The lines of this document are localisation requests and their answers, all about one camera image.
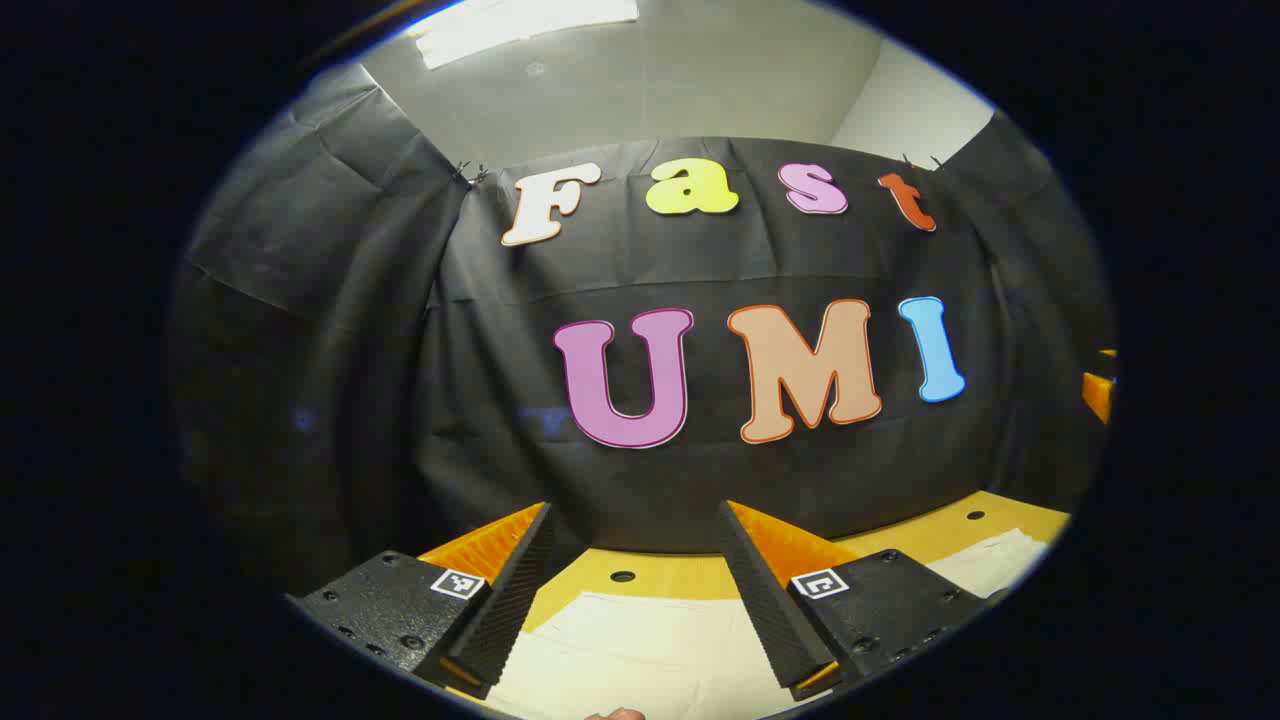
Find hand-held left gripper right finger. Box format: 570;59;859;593
718;498;993;703

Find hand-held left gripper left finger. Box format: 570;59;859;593
288;500;557;701

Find white jeans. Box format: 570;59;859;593
485;528;1051;720

